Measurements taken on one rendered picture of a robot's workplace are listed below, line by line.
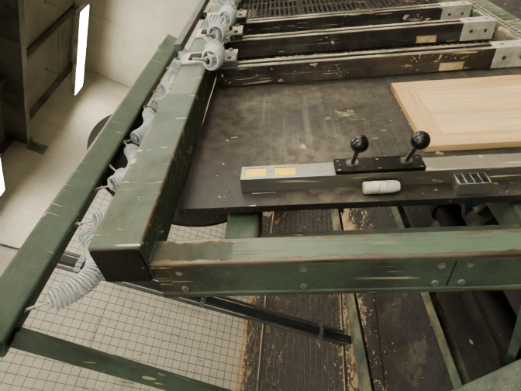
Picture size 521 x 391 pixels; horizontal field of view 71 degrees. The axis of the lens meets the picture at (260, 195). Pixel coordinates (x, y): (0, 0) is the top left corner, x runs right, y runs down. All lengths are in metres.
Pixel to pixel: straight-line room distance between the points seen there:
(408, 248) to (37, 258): 1.01
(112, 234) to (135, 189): 0.13
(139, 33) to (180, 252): 6.89
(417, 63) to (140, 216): 1.07
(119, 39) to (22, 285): 6.74
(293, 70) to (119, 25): 6.35
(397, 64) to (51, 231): 1.27
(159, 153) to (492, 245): 0.70
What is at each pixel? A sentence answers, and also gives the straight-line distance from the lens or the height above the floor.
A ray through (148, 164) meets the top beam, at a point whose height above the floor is 1.93.
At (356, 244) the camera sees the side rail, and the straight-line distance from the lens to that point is 0.68.
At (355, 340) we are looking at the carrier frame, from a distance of 1.93.
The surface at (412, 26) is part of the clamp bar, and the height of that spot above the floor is 1.20.
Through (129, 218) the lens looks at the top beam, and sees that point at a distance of 0.73.
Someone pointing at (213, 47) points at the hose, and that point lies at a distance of 1.13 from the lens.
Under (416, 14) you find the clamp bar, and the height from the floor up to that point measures 1.11.
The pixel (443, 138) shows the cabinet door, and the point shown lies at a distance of 1.06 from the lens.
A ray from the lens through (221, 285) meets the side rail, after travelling 0.73.
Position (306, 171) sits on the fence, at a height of 1.59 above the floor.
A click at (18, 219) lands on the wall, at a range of 6.04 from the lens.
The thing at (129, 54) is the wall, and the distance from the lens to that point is 7.76.
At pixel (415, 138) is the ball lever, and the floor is 1.46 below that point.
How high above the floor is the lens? 1.89
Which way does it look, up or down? 15 degrees down
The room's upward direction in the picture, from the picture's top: 69 degrees counter-clockwise
